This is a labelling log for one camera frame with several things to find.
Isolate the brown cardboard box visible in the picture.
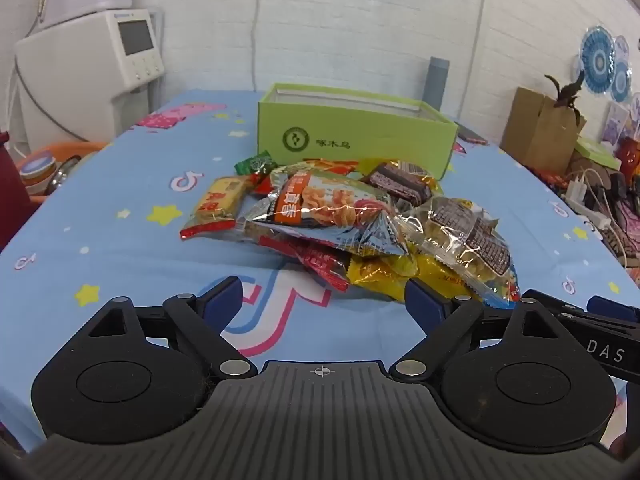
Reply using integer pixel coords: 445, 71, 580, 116
500, 86, 588, 176

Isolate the brown chocolate wafer packet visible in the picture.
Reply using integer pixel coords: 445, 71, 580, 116
360, 160, 443, 206

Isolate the grey bottle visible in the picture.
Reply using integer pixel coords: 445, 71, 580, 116
422, 56, 451, 111

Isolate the clear packet brown label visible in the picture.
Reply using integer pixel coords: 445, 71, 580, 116
400, 196, 516, 291

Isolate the green cardboard box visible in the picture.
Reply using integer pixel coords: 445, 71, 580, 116
257, 82, 459, 181

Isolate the orange basin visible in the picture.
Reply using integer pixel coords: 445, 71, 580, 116
15, 141, 108, 201

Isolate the large grey chips packet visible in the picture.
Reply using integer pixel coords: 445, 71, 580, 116
245, 167, 418, 261

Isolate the blue printed tablecloth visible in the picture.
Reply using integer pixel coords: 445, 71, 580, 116
0, 89, 640, 461

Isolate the dark red plant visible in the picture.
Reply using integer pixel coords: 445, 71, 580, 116
545, 70, 586, 111

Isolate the red snack packet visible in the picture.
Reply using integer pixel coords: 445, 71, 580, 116
260, 235, 351, 293

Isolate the dark red chair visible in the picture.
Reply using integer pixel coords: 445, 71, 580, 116
0, 132, 48, 251

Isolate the white power strip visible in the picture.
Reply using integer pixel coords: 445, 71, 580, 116
565, 180, 621, 233

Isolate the green candy packet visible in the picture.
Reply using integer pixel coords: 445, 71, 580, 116
235, 151, 279, 176

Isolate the pink cloth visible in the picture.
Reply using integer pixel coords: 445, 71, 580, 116
612, 195, 640, 271

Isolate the small light green box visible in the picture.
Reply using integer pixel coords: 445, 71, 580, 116
575, 137, 621, 171

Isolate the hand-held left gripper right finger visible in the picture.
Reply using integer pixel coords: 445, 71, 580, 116
390, 277, 565, 380

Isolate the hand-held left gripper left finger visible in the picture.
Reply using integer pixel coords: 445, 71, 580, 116
87, 276, 258, 379

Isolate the white wall cable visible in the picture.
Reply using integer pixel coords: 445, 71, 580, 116
252, 0, 265, 92

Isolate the blue cookie packet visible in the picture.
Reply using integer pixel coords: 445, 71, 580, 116
480, 265, 522, 309

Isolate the stack of bowls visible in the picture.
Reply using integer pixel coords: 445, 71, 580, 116
20, 155, 57, 195

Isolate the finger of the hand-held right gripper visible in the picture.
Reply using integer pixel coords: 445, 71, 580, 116
521, 289, 640, 334
588, 296, 640, 322

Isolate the yellow rice cracker packet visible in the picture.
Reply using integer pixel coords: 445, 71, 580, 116
180, 176, 255, 241

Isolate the smartphone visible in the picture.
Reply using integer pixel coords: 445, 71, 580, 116
455, 125, 488, 145

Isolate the white water dispenser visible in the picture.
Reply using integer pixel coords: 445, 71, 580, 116
15, 8, 166, 148

